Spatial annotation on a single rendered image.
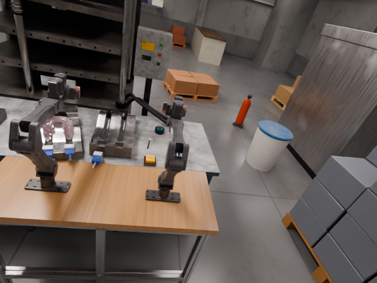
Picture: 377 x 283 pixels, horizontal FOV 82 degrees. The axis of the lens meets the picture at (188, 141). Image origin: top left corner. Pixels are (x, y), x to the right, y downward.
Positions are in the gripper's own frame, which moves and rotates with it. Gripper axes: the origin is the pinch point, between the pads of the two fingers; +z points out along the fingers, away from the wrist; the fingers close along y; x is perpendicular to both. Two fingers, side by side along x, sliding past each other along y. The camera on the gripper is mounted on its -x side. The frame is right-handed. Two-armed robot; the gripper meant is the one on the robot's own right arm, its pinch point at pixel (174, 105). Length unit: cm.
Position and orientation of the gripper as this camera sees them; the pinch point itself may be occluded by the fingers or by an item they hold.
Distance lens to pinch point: 138.0
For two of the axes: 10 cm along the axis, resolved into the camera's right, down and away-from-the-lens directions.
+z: -0.9, -5.5, 8.3
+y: -9.7, -1.4, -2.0
